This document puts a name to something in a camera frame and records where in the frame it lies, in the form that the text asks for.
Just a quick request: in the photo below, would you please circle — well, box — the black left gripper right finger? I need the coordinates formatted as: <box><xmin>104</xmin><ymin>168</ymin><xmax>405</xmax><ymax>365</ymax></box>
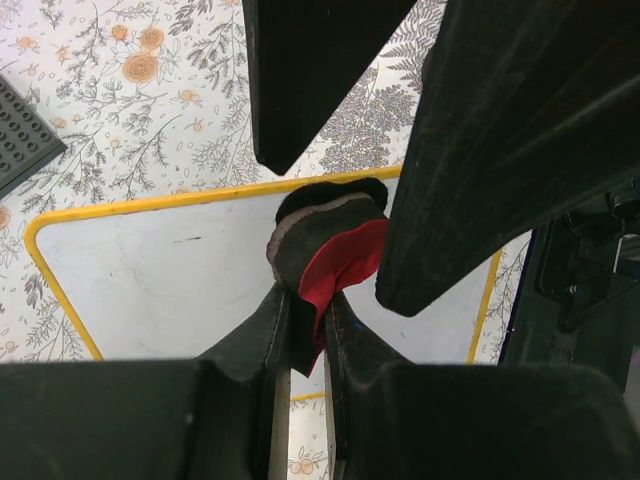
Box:
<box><xmin>324</xmin><ymin>294</ymin><xmax>639</xmax><ymax>479</ymax></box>

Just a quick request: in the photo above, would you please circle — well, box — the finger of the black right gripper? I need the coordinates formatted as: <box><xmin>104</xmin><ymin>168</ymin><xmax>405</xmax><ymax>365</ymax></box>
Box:
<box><xmin>242</xmin><ymin>0</ymin><xmax>414</xmax><ymax>176</ymax></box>
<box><xmin>376</xmin><ymin>1</ymin><xmax>639</xmax><ymax>317</ymax></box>

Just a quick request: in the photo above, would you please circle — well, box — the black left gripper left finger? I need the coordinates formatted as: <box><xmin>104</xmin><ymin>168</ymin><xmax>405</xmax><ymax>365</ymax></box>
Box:
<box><xmin>1</xmin><ymin>286</ymin><xmax>290</xmax><ymax>479</ymax></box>

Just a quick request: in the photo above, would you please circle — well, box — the yellow framed small whiteboard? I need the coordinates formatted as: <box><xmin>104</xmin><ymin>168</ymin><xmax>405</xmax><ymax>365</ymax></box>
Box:
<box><xmin>23</xmin><ymin>164</ymin><xmax>504</xmax><ymax>406</ymax></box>

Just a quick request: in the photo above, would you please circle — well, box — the red black felt eraser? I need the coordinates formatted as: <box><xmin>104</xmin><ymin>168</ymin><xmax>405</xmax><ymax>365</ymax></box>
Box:
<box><xmin>266</xmin><ymin>177</ymin><xmax>389</xmax><ymax>376</ymax></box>

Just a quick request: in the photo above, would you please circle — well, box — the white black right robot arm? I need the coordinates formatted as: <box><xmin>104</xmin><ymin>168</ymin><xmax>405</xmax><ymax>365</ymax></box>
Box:
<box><xmin>245</xmin><ymin>1</ymin><xmax>639</xmax><ymax>332</ymax></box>

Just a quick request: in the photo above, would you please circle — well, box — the floral patterned table mat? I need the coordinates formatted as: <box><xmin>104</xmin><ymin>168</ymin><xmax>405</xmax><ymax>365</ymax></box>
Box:
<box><xmin>1</xmin><ymin>1</ymin><xmax>531</xmax><ymax>364</ymax></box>

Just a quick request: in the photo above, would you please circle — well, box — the dark grey studded baseplate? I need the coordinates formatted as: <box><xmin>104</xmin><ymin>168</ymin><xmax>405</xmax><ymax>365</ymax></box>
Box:
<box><xmin>0</xmin><ymin>76</ymin><xmax>67</xmax><ymax>198</ymax></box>

